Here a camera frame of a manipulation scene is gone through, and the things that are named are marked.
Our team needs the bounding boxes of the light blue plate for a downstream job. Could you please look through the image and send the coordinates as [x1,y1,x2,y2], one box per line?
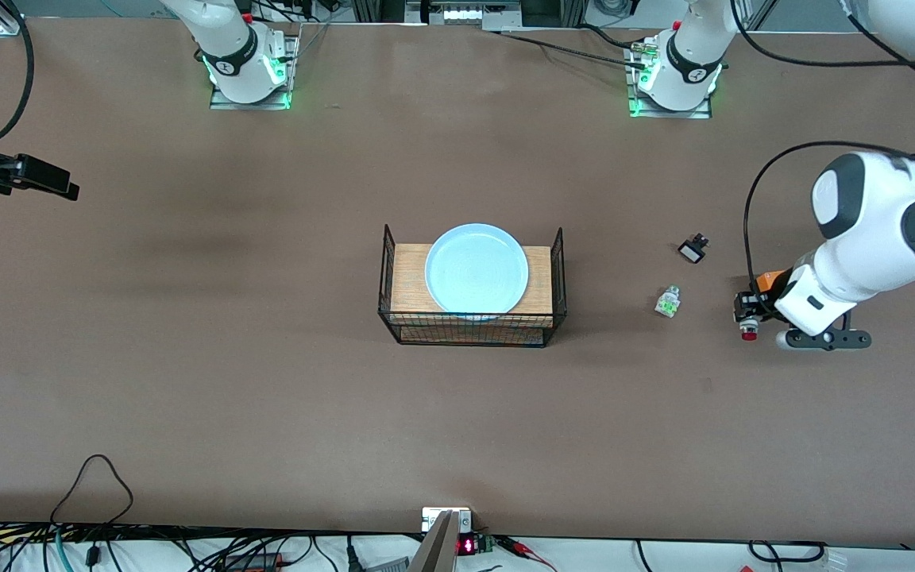
[424,223,530,319]

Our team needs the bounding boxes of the orange button box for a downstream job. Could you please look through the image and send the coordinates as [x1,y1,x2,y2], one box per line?
[750,269,793,296]

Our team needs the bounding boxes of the silver tag plate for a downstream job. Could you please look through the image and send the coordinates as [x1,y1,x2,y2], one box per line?
[422,507,473,533]

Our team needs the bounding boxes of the red clip leads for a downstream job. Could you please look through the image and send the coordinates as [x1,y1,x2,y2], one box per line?
[497,536,558,572]

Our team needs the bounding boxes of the wooden board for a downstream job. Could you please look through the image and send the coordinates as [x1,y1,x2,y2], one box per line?
[391,245,554,315]

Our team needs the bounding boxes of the grey metal stand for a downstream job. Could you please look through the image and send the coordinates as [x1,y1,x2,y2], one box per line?
[408,510,460,572]

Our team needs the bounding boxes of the lit control unit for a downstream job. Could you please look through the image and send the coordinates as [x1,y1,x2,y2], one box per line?
[406,0,523,31]

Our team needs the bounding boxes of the black power brick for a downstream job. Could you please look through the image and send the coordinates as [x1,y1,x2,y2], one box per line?
[223,552,284,572]

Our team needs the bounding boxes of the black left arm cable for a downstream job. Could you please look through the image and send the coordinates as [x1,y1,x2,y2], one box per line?
[732,0,915,280]

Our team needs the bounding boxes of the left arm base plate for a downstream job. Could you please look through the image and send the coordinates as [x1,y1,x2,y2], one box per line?
[627,40,714,120]

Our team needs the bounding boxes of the thin black cable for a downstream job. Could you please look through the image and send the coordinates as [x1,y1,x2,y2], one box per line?
[747,540,828,564]

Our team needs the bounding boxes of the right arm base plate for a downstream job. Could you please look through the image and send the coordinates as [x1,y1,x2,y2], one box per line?
[210,36,300,110]

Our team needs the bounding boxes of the black wire basket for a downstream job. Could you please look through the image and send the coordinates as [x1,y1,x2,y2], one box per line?
[378,225,568,348]

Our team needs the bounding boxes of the looped black cable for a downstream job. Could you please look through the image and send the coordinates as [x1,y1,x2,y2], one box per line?
[50,454,134,549]

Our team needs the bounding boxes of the black cable on table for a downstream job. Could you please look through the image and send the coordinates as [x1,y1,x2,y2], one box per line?
[497,24,651,69]

